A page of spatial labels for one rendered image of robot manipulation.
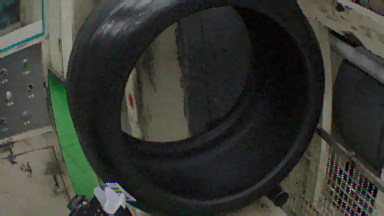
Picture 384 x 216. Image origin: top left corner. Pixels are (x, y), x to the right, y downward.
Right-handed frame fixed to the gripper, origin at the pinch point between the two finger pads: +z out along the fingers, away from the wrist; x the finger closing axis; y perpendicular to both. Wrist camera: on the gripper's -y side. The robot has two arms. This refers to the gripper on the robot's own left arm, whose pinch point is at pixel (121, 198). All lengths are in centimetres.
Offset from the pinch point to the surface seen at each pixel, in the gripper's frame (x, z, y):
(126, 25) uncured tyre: -15.2, 9.9, 30.5
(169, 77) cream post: 9.5, 43.5, 5.8
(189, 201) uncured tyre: -8.2, 9.1, -7.9
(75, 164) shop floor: 185, 123, -62
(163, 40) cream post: 6.4, 44.3, 15.6
